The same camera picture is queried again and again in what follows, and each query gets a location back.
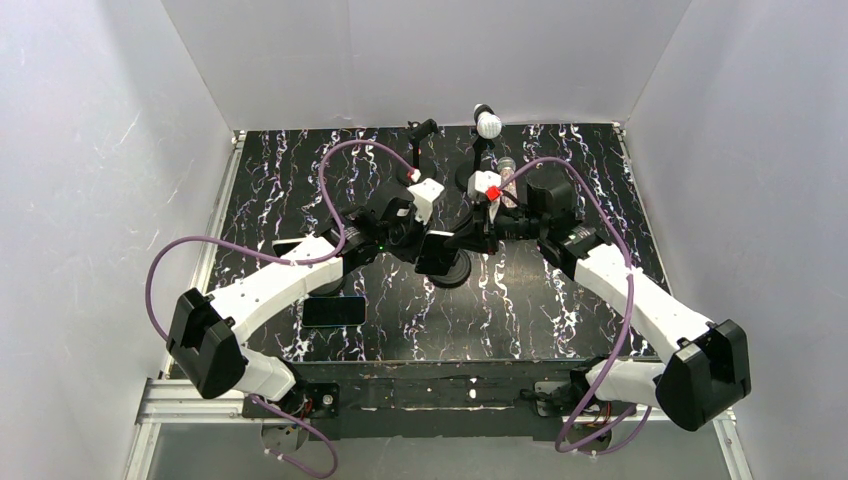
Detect aluminium frame rail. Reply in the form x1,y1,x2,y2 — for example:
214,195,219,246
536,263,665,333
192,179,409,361
124,130,737,480

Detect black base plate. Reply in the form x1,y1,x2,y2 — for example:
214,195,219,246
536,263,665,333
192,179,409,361
274,360,584,441

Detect black phone stand front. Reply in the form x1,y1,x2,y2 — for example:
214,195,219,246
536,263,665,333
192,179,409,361
308,276,347,297

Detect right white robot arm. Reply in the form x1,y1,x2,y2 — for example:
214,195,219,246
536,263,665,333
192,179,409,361
455,168,752,431

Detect black microphone stand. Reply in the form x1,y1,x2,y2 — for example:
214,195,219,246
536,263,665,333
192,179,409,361
454,135,494,193

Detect black stand back middle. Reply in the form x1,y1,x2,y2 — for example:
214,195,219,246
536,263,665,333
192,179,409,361
407,119,439,180

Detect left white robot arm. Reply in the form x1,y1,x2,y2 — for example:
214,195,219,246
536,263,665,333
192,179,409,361
166,192,436,401

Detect black phone pink edge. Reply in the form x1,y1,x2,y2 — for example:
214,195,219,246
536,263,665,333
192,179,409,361
271,237,306,258

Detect glitter microphone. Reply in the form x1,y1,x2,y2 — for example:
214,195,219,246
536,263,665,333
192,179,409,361
496,157,517,179

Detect black phone stand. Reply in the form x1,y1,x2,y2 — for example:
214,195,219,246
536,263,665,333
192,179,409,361
308,276,347,297
426,250,472,289

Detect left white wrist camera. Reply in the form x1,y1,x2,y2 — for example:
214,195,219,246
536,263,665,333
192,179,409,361
407,178,445,225

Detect black phone silver edge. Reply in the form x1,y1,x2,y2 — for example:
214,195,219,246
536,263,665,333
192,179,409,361
415,230,458,276

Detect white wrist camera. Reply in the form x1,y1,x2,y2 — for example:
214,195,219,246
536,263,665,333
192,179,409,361
407,178,445,225
467,171,502,215

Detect black phone blue edge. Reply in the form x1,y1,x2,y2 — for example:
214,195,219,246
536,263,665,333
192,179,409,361
301,296,367,328

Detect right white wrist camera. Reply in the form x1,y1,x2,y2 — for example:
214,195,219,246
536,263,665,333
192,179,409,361
467,171,502,215

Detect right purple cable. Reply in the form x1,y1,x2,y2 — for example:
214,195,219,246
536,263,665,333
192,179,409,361
496,156,654,457

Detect white microphone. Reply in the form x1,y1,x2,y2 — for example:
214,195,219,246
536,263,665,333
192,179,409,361
473,104,503,140

